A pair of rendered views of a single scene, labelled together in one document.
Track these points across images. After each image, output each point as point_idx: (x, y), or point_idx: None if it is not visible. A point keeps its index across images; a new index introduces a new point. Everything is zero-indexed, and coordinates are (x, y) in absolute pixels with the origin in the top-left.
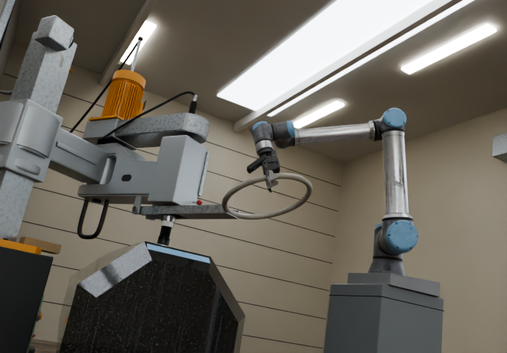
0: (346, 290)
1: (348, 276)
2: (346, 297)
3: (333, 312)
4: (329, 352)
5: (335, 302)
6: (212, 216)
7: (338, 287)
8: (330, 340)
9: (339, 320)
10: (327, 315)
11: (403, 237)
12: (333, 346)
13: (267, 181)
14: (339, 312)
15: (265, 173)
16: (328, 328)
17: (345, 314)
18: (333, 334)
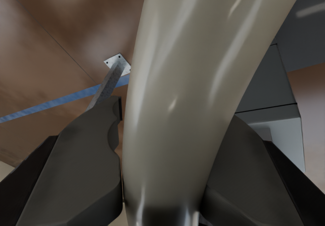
0: (251, 115)
1: (268, 138)
2: (248, 108)
3: (273, 89)
4: (266, 58)
5: (274, 98)
6: None
7: (274, 115)
8: (269, 65)
9: (255, 85)
10: (288, 82)
11: None
12: (260, 64)
13: (96, 106)
14: (258, 92)
15: (26, 160)
16: (278, 73)
17: (244, 93)
18: (263, 72)
